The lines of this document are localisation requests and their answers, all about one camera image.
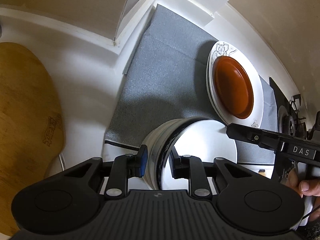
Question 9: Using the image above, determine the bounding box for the grey counter mat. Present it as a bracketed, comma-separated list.
[103, 4, 278, 165]

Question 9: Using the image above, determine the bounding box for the white floral square plate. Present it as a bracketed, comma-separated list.
[206, 56, 227, 126]
[206, 41, 264, 128]

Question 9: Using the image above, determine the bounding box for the person right hand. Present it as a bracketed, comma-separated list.
[285, 168, 320, 207]

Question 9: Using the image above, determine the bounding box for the white plain bowl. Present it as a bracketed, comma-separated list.
[142, 117, 238, 190]

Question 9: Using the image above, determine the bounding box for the white floral square plate back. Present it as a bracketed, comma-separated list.
[206, 56, 227, 126]

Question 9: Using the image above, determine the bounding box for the round wooden cutting board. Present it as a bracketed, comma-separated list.
[1, 42, 65, 236]

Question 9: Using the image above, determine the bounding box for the black gas cooktop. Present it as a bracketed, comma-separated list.
[269, 77, 319, 143]

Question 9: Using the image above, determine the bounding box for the white floral square plate front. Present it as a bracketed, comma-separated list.
[206, 41, 264, 128]

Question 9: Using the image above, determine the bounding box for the brown round plate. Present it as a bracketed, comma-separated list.
[213, 56, 254, 119]

